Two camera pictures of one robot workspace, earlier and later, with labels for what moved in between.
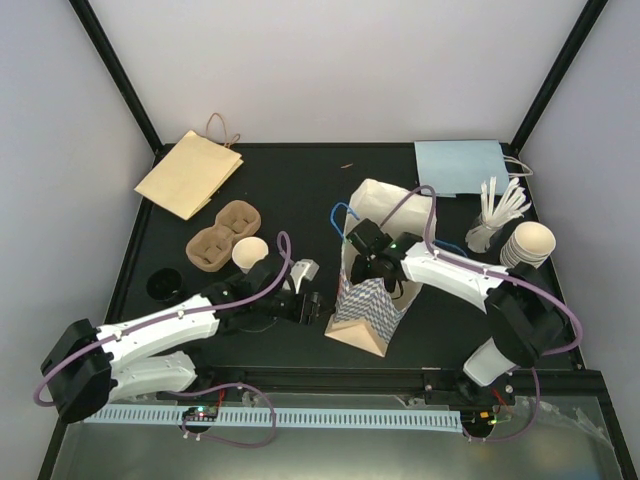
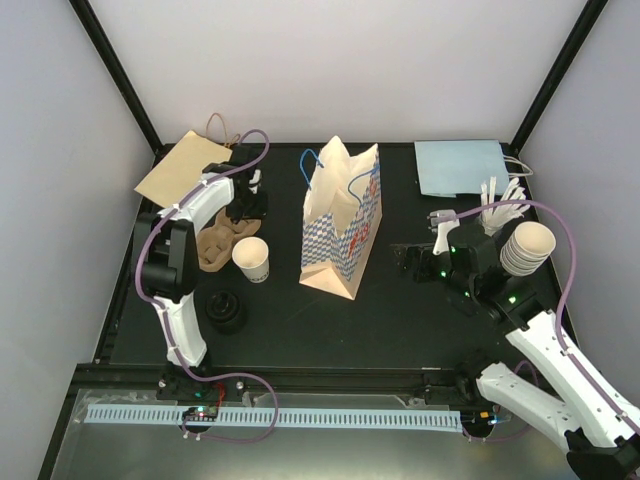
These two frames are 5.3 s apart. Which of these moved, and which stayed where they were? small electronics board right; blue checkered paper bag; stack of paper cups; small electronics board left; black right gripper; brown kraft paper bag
Moved: black right gripper; blue checkered paper bag
Stayed: small electronics board left; small electronics board right; brown kraft paper bag; stack of paper cups
